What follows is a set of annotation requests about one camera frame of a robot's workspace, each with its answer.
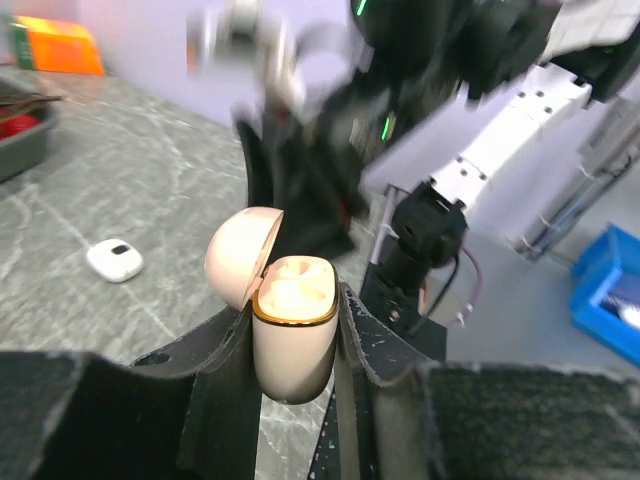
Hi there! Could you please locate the white earbuds charging case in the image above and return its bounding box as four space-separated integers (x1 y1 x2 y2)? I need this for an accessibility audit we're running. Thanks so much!
86 239 144 284

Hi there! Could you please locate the pink earbuds charging case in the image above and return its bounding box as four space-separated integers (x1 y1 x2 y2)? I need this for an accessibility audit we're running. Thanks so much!
204 207 340 405

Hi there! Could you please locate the red lychee bunch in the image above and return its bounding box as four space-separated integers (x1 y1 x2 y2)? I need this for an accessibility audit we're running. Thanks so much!
1 93 63 140

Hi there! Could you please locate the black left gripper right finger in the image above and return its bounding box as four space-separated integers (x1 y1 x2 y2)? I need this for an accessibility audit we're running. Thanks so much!
335 286 639 479

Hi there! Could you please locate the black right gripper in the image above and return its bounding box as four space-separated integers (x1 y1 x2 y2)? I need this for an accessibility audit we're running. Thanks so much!
234 74 399 260

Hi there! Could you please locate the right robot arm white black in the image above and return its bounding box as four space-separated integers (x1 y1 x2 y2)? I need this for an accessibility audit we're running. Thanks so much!
292 1 639 214

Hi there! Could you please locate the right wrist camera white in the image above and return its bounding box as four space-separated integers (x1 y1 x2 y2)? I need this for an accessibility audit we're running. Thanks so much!
186 1 333 116

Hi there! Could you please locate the orange juice box far right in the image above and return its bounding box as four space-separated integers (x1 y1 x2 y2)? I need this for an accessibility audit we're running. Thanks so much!
1 14 105 76

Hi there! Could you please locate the dark grey fruit tray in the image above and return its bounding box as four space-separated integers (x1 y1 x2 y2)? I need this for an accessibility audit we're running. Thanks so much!
1 78 57 183

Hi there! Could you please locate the blue plastic bin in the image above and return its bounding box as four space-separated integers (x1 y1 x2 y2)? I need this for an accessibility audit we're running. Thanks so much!
569 225 639 366

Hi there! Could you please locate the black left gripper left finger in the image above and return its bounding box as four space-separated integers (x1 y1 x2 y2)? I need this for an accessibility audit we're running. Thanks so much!
1 308 260 479

